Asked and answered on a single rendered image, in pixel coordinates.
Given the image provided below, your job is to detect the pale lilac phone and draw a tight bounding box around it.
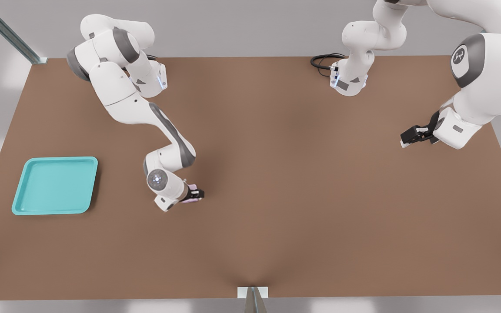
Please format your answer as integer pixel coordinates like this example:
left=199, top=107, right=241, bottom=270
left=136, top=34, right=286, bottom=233
left=180, top=184, right=199, bottom=204

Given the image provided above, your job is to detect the pale blue-green tray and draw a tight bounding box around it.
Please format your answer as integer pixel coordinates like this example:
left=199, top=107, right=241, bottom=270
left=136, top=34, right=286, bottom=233
left=11, top=156, right=99, bottom=216

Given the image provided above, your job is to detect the black cable loop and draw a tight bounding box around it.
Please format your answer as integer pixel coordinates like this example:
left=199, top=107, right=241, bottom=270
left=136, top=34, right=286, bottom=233
left=310, top=53, right=347, bottom=79

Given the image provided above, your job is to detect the silver frame post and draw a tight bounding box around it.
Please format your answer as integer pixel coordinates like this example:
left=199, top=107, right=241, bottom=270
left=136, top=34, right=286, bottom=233
left=0, top=0, right=48, bottom=65
left=237, top=286, right=269, bottom=313

